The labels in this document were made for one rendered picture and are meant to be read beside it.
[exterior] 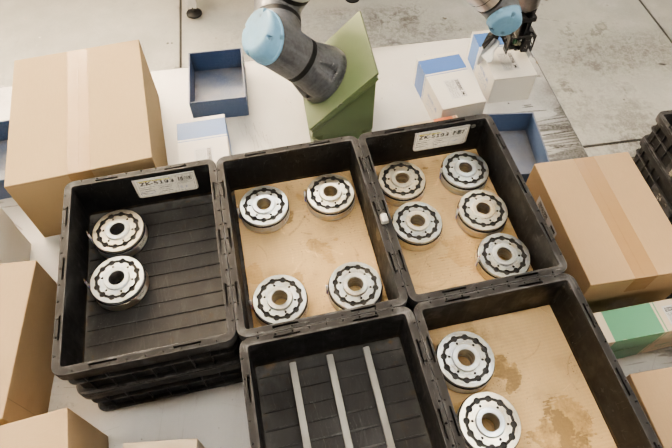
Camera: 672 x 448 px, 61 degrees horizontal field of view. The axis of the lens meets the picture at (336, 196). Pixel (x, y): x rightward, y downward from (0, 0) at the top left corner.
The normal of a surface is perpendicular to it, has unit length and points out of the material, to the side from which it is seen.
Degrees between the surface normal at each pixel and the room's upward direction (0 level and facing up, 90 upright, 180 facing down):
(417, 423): 0
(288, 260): 0
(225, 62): 90
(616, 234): 0
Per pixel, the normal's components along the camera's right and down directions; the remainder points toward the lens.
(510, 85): 0.16, 0.81
